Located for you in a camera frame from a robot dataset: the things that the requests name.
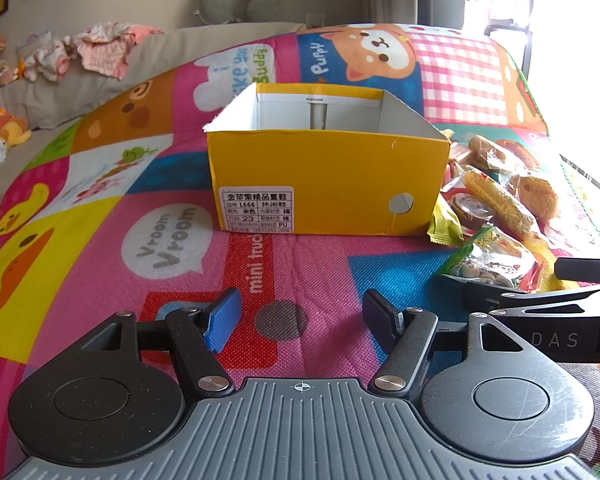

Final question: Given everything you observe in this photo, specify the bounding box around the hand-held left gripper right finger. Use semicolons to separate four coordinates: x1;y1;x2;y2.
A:
362;289;528;401

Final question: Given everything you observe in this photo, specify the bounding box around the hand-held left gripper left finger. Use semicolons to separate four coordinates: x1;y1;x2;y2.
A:
75;287;243;399

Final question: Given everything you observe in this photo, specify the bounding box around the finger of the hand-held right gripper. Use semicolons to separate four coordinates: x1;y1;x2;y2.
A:
554;257;600;284
457;279;600;315

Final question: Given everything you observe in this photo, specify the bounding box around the green mixed snack packet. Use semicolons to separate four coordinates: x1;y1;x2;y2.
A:
434;226;540;292

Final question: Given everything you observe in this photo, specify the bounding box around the yellow cardboard shoe box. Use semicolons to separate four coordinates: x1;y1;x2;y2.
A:
202;82;452;237

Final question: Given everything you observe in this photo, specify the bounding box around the yellow clear snack packet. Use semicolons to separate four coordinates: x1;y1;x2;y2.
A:
521;229;562;294

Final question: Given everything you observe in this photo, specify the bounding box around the yellow-green snack packet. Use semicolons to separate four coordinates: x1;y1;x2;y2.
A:
426;195;466;246

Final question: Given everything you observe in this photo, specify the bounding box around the round brown cake packet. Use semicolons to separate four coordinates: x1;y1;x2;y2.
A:
447;192;497;234

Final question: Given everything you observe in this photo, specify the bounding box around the golden bread bun packet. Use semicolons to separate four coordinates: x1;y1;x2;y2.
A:
506;174;561;222

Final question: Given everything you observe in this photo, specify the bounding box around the packaged corn cob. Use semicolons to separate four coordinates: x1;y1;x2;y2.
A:
461;169;539;235

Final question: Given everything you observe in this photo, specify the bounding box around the colourful cartoon play mat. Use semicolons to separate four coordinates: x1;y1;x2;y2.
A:
0;24;600;480

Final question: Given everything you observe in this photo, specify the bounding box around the orange-red bun packet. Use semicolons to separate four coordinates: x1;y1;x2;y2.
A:
495;139;545;173

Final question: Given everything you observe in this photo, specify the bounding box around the brown pastry packet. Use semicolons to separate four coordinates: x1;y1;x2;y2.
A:
466;134;510;172

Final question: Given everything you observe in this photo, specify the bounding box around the orange plush toy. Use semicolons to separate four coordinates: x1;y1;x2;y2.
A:
0;108;33;164

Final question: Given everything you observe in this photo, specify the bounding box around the pile of pink clothes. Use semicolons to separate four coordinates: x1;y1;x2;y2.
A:
16;23;167;82

